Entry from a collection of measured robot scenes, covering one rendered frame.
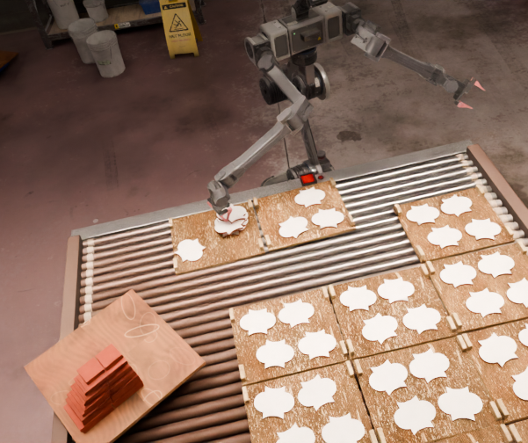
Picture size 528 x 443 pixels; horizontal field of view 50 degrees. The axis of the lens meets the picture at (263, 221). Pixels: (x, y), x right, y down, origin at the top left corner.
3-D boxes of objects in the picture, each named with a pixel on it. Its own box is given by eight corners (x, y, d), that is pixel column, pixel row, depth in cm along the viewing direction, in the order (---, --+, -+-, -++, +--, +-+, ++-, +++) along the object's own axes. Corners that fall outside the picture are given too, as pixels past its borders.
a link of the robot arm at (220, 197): (235, 177, 254) (223, 168, 248) (243, 193, 246) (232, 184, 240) (214, 195, 256) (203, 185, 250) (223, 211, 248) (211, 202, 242)
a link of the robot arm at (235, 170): (300, 119, 248) (287, 105, 241) (306, 127, 245) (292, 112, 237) (227, 184, 256) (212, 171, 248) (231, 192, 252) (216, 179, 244)
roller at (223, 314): (81, 346, 240) (76, 340, 237) (524, 242, 247) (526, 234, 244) (80, 356, 237) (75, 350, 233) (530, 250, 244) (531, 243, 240)
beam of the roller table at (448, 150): (75, 237, 290) (71, 229, 286) (468, 148, 298) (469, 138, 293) (75, 250, 284) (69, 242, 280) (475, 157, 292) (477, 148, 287)
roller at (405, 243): (82, 318, 251) (78, 311, 248) (507, 218, 258) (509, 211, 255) (82, 327, 248) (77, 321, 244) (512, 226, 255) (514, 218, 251)
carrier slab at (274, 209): (252, 201, 282) (252, 199, 280) (332, 181, 284) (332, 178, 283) (269, 252, 257) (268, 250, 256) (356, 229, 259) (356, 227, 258)
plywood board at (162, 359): (25, 369, 218) (23, 366, 217) (133, 291, 239) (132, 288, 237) (90, 461, 189) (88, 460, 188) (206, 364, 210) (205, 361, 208)
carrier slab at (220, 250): (169, 222, 279) (169, 220, 278) (251, 203, 281) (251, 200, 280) (176, 276, 255) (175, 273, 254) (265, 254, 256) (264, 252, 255)
